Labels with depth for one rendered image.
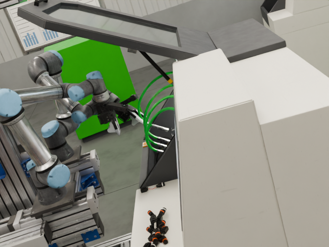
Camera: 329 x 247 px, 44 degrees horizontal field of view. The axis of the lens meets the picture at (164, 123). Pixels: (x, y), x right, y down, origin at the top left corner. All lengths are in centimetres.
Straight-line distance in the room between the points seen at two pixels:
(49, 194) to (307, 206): 128
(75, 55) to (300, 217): 445
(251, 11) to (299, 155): 797
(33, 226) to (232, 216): 120
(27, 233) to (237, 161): 128
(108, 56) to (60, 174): 367
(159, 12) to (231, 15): 153
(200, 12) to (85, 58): 394
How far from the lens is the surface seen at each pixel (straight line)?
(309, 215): 141
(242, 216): 136
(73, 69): 551
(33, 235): 219
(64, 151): 261
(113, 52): 553
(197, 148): 122
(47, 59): 250
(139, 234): 178
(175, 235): 170
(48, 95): 211
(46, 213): 223
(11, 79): 908
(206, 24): 892
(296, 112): 124
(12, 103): 186
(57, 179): 200
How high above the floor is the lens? 198
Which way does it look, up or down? 21 degrees down
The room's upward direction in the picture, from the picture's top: 18 degrees counter-clockwise
